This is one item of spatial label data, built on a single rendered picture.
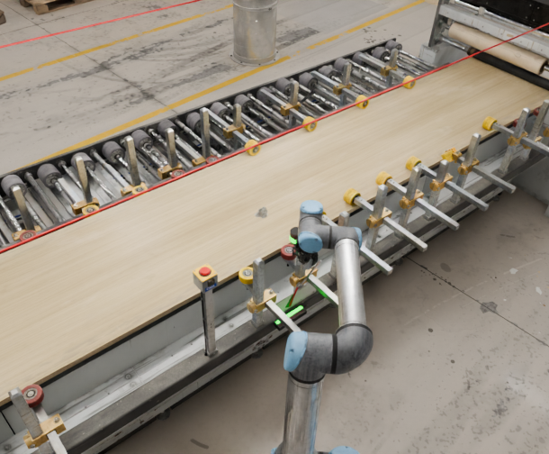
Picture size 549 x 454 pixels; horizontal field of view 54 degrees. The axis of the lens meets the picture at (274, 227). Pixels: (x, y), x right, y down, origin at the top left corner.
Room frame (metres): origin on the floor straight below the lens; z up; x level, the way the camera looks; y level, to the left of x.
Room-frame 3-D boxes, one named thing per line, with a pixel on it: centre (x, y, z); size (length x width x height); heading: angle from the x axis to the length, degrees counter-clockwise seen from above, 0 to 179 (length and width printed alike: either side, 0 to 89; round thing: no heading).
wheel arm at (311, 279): (1.69, -0.20, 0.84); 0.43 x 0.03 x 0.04; 41
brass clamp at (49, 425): (0.91, 0.80, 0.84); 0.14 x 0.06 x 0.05; 131
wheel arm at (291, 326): (1.52, -0.02, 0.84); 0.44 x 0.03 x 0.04; 41
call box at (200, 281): (1.37, 0.25, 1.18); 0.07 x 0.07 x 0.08; 41
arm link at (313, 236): (1.50, -0.15, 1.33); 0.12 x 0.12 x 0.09; 88
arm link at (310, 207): (1.61, -0.14, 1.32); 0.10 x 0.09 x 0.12; 178
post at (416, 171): (2.20, -0.70, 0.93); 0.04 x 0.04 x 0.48; 41
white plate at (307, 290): (1.67, -0.12, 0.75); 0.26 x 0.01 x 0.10; 131
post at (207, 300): (1.37, 0.26, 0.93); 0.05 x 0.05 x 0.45; 41
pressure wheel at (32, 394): (1.01, 0.87, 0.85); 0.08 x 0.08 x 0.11
